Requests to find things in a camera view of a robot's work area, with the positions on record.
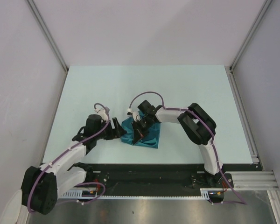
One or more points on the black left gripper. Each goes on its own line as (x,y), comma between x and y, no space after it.
(115,133)

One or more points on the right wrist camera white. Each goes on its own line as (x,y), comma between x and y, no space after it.
(135,115)

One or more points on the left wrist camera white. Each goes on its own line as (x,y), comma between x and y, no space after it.
(103,113)

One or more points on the left aluminium corner post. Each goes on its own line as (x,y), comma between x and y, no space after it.
(46,33)

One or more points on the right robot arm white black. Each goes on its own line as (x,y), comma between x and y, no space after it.
(197,124)

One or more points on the teal satin napkin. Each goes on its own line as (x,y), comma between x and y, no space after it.
(151,140)

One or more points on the right aluminium corner post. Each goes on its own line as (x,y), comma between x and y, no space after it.
(251,33)

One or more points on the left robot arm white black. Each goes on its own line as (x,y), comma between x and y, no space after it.
(42,186)

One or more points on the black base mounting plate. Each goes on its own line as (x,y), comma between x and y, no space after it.
(161,180)

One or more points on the white slotted cable duct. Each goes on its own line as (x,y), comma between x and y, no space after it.
(77,194)

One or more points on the aluminium corner post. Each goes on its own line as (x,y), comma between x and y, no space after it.
(46,33)
(251,33)

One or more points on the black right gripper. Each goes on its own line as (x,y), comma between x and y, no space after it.
(139,133)

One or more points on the right aluminium side rail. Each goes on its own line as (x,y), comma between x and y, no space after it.
(243,117)

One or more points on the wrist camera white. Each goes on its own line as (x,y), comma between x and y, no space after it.
(135,115)
(103,113)

